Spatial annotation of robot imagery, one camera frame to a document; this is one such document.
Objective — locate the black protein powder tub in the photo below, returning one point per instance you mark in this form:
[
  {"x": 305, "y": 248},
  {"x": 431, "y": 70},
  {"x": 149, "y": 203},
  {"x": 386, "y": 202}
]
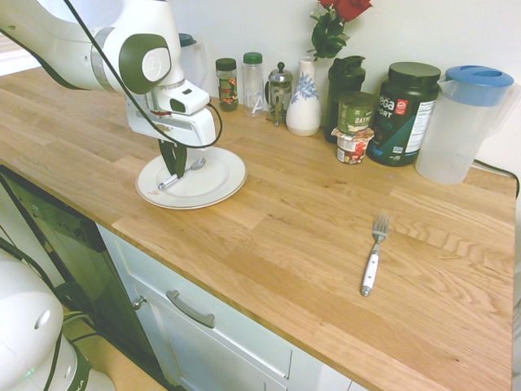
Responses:
[{"x": 407, "y": 110}]

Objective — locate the clear bottle with green cap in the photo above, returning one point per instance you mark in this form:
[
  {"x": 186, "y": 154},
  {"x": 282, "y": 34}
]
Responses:
[{"x": 253, "y": 81}]

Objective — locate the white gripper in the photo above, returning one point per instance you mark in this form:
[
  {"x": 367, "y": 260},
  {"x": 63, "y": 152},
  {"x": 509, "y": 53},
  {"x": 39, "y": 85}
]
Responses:
[{"x": 195, "y": 130}]

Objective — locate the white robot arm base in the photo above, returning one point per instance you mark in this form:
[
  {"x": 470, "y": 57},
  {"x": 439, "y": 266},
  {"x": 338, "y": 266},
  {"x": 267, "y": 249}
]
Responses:
[{"x": 24, "y": 326}]

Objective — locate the small metal French press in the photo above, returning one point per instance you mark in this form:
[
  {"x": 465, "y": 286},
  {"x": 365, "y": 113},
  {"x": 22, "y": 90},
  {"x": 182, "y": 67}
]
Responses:
[{"x": 278, "y": 87}]

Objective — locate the clear pitcher with blue lid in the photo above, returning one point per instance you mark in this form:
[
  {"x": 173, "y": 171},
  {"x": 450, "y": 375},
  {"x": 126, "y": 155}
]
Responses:
[{"x": 456, "y": 134}]

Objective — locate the green oatmeal cup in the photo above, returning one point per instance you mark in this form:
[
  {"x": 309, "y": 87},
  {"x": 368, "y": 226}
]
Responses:
[{"x": 357, "y": 114}]

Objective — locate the black dishwasher front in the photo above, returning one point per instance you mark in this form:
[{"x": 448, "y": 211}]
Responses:
[{"x": 61, "y": 228}]

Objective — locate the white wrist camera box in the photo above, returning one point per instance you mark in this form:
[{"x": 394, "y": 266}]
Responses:
[{"x": 191, "y": 97}]

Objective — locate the dark spice jar green lid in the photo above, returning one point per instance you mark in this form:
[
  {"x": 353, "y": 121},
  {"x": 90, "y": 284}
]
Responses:
[{"x": 227, "y": 89}]

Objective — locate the red roses with green leaves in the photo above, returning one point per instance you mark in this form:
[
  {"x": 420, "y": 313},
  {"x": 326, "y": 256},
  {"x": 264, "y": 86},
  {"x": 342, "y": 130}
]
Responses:
[{"x": 329, "y": 32}]

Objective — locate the white vase with blue flowers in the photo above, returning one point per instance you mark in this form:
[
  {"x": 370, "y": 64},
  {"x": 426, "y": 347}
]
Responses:
[{"x": 303, "y": 114}]

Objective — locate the red and white yogurt cup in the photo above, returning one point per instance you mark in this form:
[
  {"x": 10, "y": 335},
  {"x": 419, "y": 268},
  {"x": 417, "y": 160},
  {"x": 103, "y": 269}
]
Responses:
[{"x": 352, "y": 150}]

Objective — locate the black shaker bottle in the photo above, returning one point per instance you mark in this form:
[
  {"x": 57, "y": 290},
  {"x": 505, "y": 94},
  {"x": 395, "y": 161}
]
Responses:
[{"x": 346, "y": 77}]

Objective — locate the white plate with gold rim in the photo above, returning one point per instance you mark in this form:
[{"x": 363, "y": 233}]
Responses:
[{"x": 220, "y": 179}]

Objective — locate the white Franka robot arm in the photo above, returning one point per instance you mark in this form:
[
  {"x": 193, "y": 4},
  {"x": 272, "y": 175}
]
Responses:
[{"x": 61, "y": 40}]

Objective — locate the clear pitcher with teal lid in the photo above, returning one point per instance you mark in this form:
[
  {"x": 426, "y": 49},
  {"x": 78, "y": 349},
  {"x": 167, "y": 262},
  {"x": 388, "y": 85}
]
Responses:
[{"x": 193, "y": 61}]

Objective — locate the silver cabinet knob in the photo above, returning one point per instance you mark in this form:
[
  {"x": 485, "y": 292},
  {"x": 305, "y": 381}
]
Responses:
[{"x": 139, "y": 302}]

